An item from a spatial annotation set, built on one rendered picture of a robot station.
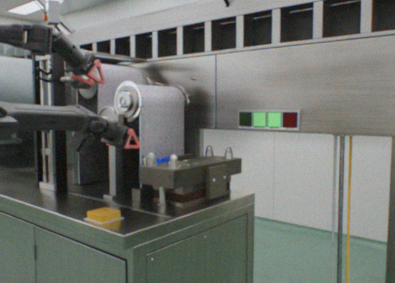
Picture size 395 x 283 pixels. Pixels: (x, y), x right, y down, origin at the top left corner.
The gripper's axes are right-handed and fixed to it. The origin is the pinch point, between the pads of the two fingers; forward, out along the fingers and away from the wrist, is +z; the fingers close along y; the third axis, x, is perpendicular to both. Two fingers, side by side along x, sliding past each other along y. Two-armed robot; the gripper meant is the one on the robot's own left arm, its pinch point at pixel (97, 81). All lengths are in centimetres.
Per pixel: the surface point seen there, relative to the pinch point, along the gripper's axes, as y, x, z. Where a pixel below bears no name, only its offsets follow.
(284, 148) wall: -64, 142, 246
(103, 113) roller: -14.8, 0.9, 17.3
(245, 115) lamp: 30, 20, 42
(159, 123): 6.1, 4.0, 27.1
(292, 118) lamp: 49, 19, 43
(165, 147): 6.0, -1.2, 35.3
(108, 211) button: 16.8, -36.2, 17.4
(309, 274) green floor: 2, 18, 227
